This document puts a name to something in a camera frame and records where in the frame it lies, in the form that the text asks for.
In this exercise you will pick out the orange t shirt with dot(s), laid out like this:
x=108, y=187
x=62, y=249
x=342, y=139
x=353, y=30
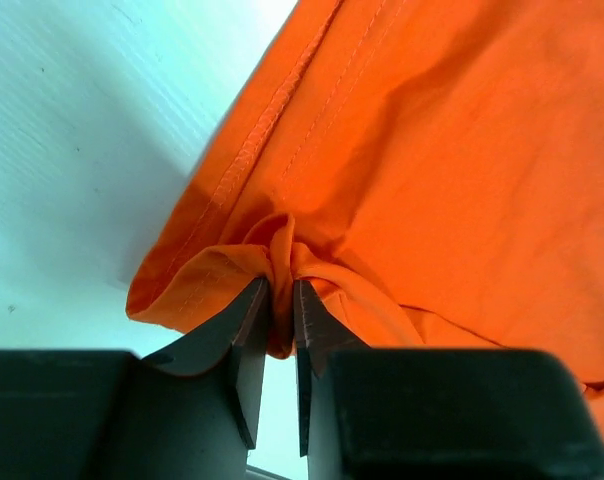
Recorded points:
x=435, y=169

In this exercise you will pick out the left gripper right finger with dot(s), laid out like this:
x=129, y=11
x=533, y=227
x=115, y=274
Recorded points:
x=318, y=334

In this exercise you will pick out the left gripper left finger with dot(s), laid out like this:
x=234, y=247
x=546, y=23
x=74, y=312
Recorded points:
x=190, y=410

